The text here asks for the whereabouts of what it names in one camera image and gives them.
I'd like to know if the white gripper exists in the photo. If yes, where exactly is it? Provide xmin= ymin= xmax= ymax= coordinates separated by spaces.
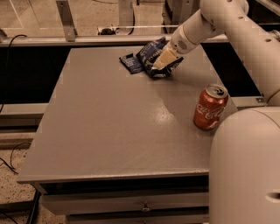
xmin=152 ymin=25 xmax=197 ymax=70

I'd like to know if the blue potato chip bag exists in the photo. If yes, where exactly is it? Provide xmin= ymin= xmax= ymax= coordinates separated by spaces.
xmin=136 ymin=37 xmax=183 ymax=78

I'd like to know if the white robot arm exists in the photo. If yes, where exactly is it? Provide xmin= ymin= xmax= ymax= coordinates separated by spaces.
xmin=154 ymin=0 xmax=280 ymax=224

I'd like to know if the dark blue rxbar wrapper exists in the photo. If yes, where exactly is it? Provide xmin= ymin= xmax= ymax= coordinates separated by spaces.
xmin=119 ymin=53 xmax=144 ymax=74

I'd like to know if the white power strip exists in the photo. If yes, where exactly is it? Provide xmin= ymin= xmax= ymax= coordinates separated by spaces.
xmin=97 ymin=27 xmax=119 ymax=36

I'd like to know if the red coca-cola can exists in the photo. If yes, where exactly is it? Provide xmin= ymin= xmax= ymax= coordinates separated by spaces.
xmin=193 ymin=84 xmax=228 ymax=130

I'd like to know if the metal drawer knob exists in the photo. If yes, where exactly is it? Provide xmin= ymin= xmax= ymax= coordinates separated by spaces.
xmin=141 ymin=204 xmax=151 ymax=213

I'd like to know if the grey lower drawer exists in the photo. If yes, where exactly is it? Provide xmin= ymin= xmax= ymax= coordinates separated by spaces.
xmin=66 ymin=211 xmax=209 ymax=224

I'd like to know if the grey drawer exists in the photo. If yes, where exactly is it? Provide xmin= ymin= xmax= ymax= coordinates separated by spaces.
xmin=66 ymin=211 xmax=209 ymax=224
xmin=40 ymin=192 xmax=209 ymax=215

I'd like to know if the grey upper drawer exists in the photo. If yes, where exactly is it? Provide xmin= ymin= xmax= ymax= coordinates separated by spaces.
xmin=40 ymin=192 xmax=209 ymax=215

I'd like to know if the right metal bracket post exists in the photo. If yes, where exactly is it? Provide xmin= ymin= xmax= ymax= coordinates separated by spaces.
xmin=172 ymin=0 xmax=193 ymax=25

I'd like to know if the metal bracket post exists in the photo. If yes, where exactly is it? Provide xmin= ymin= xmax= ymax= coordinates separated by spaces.
xmin=56 ymin=0 xmax=77 ymax=42
xmin=172 ymin=0 xmax=193 ymax=25

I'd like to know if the metal window frame rail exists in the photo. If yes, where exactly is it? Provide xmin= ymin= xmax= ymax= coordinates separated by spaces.
xmin=0 ymin=30 xmax=280 ymax=48

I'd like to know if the left metal bracket post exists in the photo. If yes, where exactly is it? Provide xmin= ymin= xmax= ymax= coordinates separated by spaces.
xmin=56 ymin=0 xmax=77 ymax=42

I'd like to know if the black floor cable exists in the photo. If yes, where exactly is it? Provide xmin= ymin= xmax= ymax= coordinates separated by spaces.
xmin=0 ymin=142 xmax=32 ymax=175

